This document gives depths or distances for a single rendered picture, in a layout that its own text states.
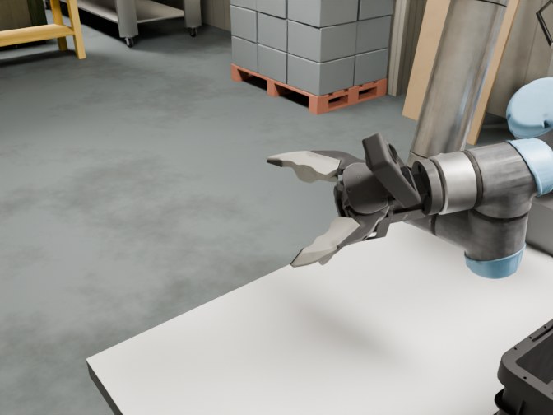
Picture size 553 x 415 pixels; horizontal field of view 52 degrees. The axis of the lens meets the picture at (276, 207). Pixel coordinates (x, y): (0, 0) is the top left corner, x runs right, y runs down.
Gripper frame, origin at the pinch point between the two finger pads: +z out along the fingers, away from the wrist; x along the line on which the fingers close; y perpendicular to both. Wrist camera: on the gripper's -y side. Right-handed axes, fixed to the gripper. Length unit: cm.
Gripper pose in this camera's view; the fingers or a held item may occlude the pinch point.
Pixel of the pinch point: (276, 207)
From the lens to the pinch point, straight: 68.4
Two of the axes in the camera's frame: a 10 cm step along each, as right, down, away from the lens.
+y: 0.3, 4.8, 8.8
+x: -2.0, -8.6, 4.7
